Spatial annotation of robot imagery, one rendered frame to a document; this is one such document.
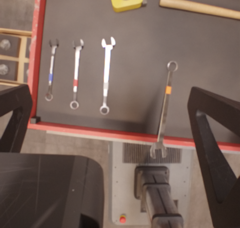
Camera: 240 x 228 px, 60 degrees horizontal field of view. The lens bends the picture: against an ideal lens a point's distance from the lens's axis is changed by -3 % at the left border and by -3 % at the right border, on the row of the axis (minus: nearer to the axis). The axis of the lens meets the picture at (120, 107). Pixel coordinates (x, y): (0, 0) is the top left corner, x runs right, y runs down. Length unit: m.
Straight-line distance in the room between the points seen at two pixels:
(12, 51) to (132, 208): 1.23
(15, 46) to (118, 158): 0.93
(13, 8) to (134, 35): 1.23
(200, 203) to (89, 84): 1.48
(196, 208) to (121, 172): 0.77
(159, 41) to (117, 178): 0.96
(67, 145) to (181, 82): 1.14
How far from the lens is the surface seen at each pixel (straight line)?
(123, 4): 0.59
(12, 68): 1.49
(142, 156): 1.33
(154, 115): 0.61
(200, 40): 0.65
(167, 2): 0.62
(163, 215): 0.99
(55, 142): 1.62
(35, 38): 0.60
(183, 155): 1.38
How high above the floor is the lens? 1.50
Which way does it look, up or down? 83 degrees down
